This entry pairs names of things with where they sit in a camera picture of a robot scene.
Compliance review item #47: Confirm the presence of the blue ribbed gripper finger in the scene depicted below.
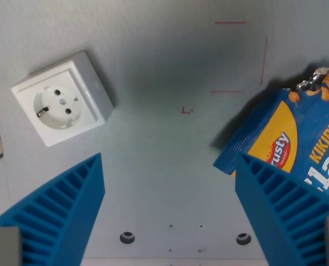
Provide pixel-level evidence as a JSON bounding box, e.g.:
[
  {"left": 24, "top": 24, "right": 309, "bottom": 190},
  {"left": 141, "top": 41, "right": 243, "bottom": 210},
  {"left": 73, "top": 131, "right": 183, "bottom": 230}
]
[
  {"left": 0, "top": 152, "right": 106, "bottom": 266},
  {"left": 235, "top": 151, "right": 329, "bottom": 266}
]

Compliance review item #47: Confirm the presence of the blue yellow snack bag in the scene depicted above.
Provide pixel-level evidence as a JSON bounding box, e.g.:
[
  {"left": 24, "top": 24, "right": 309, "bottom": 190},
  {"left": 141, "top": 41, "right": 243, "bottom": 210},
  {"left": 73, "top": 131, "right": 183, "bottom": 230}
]
[{"left": 212, "top": 65, "right": 329, "bottom": 208}]

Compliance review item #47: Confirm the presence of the white wall power socket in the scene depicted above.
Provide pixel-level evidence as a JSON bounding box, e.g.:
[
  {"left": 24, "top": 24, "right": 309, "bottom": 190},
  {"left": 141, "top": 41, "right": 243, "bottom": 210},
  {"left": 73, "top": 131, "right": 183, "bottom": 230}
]
[{"left": 11, "top": 50, "right": 115, "bottom": 148}]

